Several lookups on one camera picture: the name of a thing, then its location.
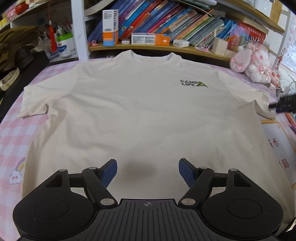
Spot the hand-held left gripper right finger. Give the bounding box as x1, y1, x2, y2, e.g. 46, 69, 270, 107
179, 158, 253, 207

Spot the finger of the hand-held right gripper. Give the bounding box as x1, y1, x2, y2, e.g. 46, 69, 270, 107
269, 94, 296, 114

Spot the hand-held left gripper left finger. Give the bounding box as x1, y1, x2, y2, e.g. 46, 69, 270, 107
44, 159, 118, 207

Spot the cream t-shirt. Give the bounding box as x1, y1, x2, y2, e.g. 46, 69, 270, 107
17, 50, 292, 209

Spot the small pink plush toy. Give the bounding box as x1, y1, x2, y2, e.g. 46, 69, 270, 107
269, 70, 281, 88

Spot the pink white plush bunny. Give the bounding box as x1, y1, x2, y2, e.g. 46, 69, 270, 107
230, 43, 272, 83

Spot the small cream desk box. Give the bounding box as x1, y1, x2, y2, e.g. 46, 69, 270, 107
225, 47, 238, 58

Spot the red thick book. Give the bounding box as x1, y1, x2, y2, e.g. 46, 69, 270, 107
231, 22, 269, 50

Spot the white square pen holder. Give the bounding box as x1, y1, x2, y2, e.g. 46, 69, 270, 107
212, 37, 228, 55

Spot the pink checked desk mat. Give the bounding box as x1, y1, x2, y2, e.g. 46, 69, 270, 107
0, 61, 296, 218

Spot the white plug adapter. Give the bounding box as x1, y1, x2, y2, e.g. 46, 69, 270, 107
173, 39, 189, 49

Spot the white and wood bookshelf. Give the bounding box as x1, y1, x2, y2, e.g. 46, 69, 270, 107
70, 0, 287, 63

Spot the white wristwatch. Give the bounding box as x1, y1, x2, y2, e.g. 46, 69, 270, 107
0, 67, 20, 92

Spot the small white orange box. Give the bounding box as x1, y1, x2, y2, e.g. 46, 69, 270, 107
131, 33, 170, 46

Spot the large white orange box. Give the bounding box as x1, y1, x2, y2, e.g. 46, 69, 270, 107
102, 10, 120, 47

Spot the row of colourful books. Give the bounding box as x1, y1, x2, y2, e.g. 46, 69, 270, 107
87, 0, 241, 47

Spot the bunch of pens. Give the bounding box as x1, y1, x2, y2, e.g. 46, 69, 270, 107
37, 19, 73, 39

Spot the olive cloth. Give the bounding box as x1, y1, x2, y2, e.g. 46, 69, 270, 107
0, 25, 39, 55

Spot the alphabet wall poster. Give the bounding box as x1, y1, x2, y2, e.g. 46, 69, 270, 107
282, 35, 296, 73

